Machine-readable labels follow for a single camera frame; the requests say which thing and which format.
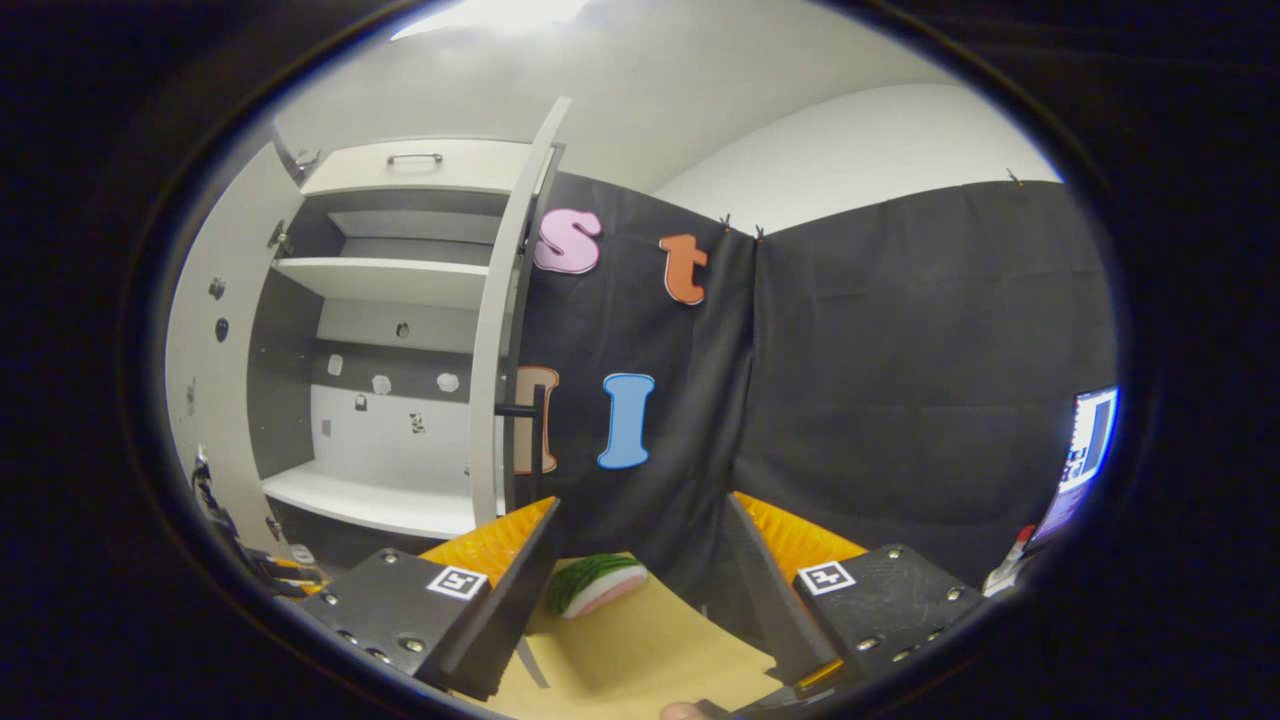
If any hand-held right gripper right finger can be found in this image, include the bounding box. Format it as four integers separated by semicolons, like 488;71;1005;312
725;492;988;691

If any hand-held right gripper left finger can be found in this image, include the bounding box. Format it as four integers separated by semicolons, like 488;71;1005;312
298;497;563;702

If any white cabinet door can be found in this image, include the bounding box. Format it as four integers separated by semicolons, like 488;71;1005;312
165;140;306;556
468;97;573;529

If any white grey cabinet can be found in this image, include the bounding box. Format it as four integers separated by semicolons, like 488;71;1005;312
245;135;561;561

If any white cabinet shelf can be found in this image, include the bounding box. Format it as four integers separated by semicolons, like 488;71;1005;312
272;257;493;311

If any white cabinet drawer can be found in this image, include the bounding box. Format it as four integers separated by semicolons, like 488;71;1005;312
300;138;546;198

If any toy watermelon slice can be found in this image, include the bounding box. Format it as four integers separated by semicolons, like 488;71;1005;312
548;553;649;619

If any black backdrop cloth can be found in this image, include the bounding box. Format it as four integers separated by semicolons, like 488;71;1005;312
505;170;1121;621

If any laptop screen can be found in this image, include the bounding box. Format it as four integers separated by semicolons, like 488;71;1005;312
1032;385;1121;546

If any black right door handle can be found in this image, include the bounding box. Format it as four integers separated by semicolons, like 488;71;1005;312
495;383;548;476

